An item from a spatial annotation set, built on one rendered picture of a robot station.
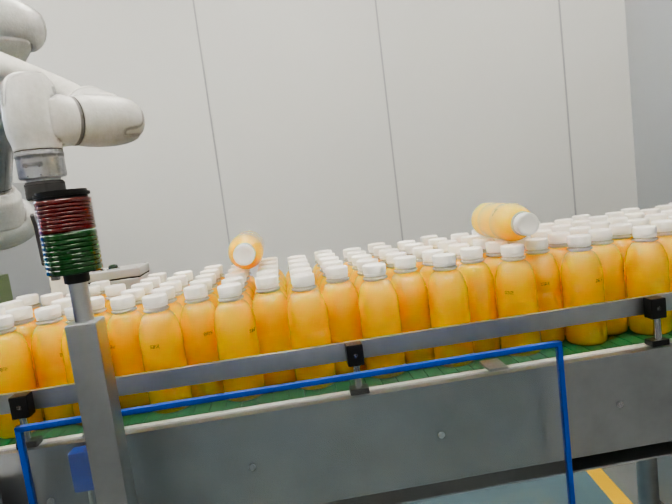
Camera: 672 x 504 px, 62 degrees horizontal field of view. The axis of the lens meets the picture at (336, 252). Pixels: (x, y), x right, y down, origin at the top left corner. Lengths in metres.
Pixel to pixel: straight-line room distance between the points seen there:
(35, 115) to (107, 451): 0.70
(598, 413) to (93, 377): 0.77
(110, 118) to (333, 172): 2.57
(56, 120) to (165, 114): 2.71
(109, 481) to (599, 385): 0.74
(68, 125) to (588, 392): 1.08
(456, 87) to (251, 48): 1.34
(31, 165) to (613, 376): 1.12
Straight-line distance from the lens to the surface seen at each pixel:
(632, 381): 1.06
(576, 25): 4.15
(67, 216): 0.72
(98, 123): 1.30
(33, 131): 1.24
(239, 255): 1.04
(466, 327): 0.94
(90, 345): 0.75
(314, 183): 3.75
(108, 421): 0.77
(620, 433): 1.08
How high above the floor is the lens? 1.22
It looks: 6 degrees down
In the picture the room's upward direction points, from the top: 7 degrees counter-clockwise
